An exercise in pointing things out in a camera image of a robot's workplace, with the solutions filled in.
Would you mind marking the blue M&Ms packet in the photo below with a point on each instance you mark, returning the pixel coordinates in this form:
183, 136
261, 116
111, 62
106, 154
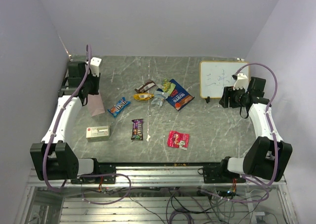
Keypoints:
119, 107

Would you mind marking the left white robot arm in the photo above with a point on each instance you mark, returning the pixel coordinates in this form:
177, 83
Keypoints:
53, 157

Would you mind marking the yellow M&Ms packet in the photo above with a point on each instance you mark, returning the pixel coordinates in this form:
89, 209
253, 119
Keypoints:
143, 96

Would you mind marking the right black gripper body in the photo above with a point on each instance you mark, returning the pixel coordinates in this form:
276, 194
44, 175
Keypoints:
236, 98

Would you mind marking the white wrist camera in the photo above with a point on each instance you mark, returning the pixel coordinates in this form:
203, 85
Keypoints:
95, 64
241, 81

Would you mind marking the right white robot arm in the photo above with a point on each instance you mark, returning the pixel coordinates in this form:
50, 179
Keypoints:
269, 155

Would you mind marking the blue Burts chips bag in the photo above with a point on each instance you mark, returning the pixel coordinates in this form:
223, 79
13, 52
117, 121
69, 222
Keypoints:
179, 97

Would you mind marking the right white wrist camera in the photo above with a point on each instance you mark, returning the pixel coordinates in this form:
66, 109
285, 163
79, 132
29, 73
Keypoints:
241, 81

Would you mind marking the red candy packet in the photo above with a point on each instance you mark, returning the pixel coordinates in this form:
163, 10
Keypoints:
178, 140

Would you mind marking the green snack packet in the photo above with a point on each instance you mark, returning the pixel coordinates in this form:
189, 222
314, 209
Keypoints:
167, 86

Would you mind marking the purple M&Ms packet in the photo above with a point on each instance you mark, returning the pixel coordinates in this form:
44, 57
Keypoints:
137, 130

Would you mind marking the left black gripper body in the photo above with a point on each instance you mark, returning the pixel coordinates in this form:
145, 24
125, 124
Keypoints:
93, 82

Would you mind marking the small whiteboard with stand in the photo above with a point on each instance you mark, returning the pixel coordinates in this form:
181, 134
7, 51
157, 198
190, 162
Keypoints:
215, 75

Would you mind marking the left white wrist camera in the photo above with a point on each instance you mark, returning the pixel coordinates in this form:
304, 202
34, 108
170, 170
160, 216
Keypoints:
95, 64

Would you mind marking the brown chocolate bar wrapper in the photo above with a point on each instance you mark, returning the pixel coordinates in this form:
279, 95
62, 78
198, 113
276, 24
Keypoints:
145, 87

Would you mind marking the aluminium frame rail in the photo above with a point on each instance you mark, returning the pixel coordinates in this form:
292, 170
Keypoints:
167, 176

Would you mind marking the pink paper bag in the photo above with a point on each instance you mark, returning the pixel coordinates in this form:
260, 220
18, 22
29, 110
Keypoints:
95, 105

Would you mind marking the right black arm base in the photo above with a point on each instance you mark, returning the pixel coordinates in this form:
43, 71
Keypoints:
215, 173

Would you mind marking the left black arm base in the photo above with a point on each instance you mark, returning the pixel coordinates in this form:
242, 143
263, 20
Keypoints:
102, 171

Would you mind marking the light blue snack wrapper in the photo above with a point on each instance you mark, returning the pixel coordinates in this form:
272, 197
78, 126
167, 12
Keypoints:
159, 97

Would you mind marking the white cardboard box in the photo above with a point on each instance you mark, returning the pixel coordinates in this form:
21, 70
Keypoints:
97, 134

